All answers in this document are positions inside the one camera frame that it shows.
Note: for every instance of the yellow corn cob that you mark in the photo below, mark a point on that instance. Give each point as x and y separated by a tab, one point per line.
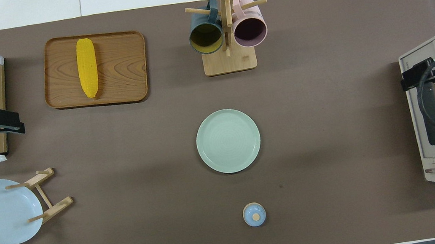
87	68

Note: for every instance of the pale green round plate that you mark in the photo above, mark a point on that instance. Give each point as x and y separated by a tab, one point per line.
229	141

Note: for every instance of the small silver oven knob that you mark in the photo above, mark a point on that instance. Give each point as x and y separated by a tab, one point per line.
433	170

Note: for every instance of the wooden plate rack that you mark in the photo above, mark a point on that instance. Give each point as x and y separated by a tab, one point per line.
57	208

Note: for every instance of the large brown table mat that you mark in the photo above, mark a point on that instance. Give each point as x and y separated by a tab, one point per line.
304	105

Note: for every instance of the rectangular wooden tray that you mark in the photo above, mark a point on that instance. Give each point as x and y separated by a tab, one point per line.
124	67

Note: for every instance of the pink mug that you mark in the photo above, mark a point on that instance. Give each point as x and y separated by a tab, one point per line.
249	32

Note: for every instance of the wooden mug tree stand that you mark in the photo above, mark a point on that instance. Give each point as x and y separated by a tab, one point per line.
230	62

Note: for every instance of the dark teal mug yellow inside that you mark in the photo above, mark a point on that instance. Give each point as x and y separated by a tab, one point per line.
206	38

